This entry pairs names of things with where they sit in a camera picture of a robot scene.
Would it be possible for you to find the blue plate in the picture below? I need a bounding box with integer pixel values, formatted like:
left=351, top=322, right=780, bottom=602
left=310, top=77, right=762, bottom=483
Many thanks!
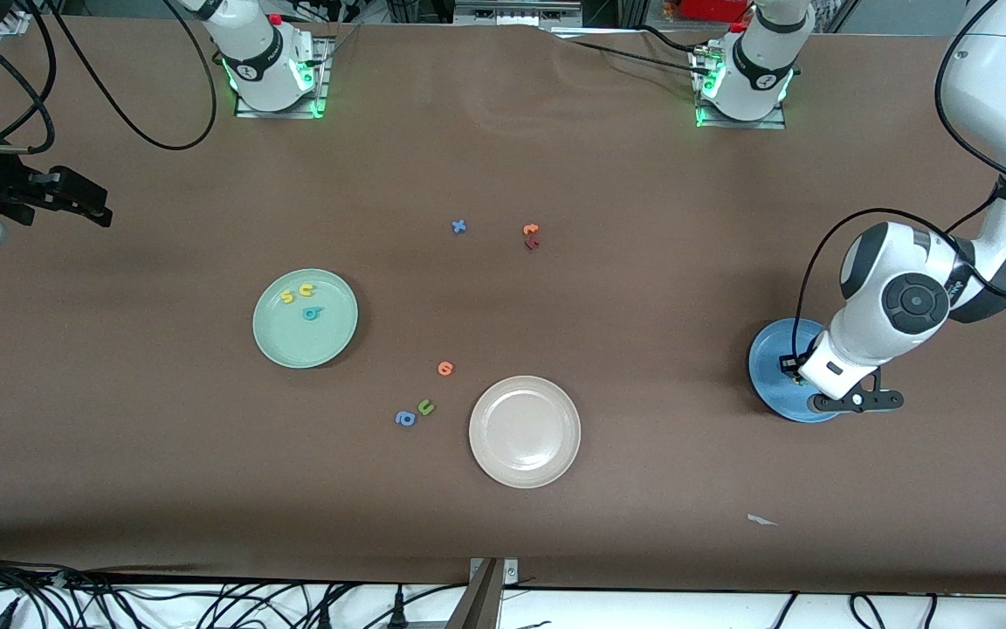
left=748, top=318, right=844, bottom=424

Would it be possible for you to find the brown paper table cover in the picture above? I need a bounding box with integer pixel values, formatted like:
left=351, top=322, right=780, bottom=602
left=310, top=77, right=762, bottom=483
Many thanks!
left=0, top=13, right=1006, bottom=595

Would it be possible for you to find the green plate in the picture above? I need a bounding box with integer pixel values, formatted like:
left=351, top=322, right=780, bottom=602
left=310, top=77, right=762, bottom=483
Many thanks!
left=252, top=268, right=359, bottom=370

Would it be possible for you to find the beige plate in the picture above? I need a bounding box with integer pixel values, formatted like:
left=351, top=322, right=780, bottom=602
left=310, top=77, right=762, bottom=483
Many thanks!
left=469, top=376, right=582, bottom=489

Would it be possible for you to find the red box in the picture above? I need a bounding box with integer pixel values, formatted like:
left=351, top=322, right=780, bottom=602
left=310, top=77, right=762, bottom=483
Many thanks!
left=676, top=0, right=753, bottom=23

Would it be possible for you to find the grey metal bar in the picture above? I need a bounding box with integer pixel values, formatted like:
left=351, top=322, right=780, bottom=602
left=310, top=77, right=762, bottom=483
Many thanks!
left=444, top=559, right=506, bottom=629

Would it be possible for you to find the grey metal device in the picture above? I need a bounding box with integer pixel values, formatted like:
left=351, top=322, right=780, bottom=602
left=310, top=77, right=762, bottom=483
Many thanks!
left=453, top=0, right=584, bottom=27

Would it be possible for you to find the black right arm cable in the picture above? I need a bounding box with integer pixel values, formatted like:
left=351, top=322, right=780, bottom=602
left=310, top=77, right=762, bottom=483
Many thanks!
left=0, top=0, right=218, bottom=158

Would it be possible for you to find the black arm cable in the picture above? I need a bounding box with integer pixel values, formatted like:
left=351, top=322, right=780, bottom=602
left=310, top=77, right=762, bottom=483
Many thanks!
left=793, top=0, right=1006, bottom=355
left=0, top=0, right=218, bottom=158

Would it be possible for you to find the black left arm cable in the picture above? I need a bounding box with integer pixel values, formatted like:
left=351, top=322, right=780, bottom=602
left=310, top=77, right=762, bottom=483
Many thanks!
left=793, top=0, right=1006, bottom=355

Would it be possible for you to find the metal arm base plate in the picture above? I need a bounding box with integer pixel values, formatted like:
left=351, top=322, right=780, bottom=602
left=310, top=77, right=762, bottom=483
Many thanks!
left=234, top=35, right=334, bottom=120
left=695, top=44, right=789, bottom=130

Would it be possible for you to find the black cable on table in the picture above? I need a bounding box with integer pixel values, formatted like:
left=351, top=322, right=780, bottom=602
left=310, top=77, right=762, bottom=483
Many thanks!
left=555, top=33, right=709, bottom=79
left=638, top=24, right=713, bottom=57

